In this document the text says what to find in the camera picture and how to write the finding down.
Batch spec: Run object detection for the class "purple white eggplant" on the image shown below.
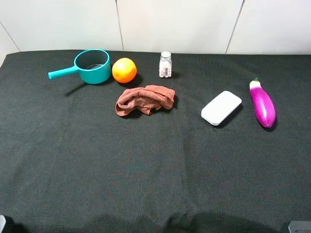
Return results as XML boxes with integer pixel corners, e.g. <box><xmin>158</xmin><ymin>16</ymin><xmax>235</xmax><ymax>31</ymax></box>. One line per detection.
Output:
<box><xmin>249</xmin><ymin>78</ymin><xmax>276</xmax><ymax>128</ymax></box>

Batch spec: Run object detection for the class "black robot base left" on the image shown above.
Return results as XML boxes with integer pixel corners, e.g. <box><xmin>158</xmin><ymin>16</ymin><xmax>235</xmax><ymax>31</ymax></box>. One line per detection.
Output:
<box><xmin>0</xmin><ymin>215</ymin><xmax>25</xmax><ymax>233</ymax></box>

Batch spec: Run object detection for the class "grey robot base right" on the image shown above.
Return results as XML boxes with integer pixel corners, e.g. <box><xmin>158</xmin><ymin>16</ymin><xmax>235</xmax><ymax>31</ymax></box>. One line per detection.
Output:
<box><xmin>288</xmin><ymin>221</ymin><xmax>311</xmax><ymax>233</ymax></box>

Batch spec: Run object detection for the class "brown crumpled cloth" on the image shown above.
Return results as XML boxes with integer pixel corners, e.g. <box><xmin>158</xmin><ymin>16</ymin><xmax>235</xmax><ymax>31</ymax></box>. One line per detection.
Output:
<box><xmin>115</xmin><ymin>85</ymin><xmax>175</xmax><ymax>117</ymax></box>

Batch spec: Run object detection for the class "small glass pill jar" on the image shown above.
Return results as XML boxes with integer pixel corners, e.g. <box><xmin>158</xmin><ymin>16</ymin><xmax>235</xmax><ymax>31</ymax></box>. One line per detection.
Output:
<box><xmin>159</xmin><ymin>51</ymin><xmax>172</xmax><ymax>78</ymax></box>

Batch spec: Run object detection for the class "orange fruit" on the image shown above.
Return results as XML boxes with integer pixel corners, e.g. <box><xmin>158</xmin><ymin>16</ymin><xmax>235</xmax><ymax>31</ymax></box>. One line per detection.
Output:
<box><xmin>112</xmin><ymin>58</ymin><xmax>137</xmax><ymax>83</ymax></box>

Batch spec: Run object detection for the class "white rounded flat box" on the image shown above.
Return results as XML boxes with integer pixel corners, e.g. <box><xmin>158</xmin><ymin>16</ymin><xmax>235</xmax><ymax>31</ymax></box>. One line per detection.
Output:
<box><xmin>201</xmin><ymin>91</ymin><xmax>242</xmax><ymax>126</ymax></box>

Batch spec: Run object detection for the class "dark green table cloth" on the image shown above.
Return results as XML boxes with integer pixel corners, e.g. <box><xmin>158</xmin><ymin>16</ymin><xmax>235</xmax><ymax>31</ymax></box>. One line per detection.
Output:
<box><xmin>0</xmin><ymin>50</ymin><xmax>311</xmax><ymax>233</ymax></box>

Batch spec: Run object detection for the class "teal saucepan with handle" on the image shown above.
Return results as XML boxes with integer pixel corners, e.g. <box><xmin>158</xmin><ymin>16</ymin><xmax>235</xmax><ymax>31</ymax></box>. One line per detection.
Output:
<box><xmin>48</xmin><ymin>49</ymin><xmax>112</xmax><ymax>84</ymax></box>

